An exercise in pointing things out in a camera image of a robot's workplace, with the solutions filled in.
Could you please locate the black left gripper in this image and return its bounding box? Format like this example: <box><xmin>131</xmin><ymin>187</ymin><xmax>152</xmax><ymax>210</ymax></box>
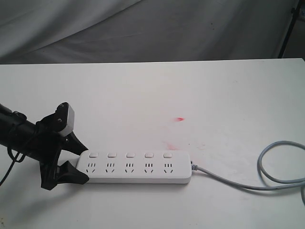
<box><xmin>37</xmin><ymin>114</ymin><xmax>89</xmax><ymax>190</ymax></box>

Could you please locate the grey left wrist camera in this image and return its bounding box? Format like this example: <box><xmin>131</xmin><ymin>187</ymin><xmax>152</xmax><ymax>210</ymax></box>
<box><xmin>53</xmin><ymin>102</ymin><xmax>75</xmax><ymax>137</ymax></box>

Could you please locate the grey backdrop cloth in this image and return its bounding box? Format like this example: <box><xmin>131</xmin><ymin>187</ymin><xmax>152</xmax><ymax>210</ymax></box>
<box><xmin>0</xmin><ymin>0</ymin><xmax>297</xmax><ymax>64</ymax></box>

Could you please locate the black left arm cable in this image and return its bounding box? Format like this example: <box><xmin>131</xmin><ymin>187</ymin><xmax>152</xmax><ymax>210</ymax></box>
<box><xmin>0</xmin><ymin>124</ymin><xmax>52</xmax><ymax>186</ymax></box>

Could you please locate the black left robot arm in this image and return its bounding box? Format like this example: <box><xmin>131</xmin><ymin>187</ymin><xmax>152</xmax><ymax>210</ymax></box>
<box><xmin>0</xmin><ymin>102</ymin><xmax>89</xmax><ymax>190</ymax></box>

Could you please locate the white five-socket power strip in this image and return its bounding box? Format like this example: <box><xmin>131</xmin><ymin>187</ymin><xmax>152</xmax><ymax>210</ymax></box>
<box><xmin>77</xmin><ymin>150</ymin><xmax>192</xmax><ymax>184</ymax></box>

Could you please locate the black tripod stand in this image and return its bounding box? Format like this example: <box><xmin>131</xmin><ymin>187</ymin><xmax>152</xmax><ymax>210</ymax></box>
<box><xmin>277</xmin><ymin>0</ymin><xmax>304</xmax><ymax>59</ymax></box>

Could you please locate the grey power cord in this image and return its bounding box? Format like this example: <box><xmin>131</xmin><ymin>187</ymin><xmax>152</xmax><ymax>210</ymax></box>
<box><xmin>190</xmin><ymin>140</ymin><xmax>305</xmax><ymax>192</ymax></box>

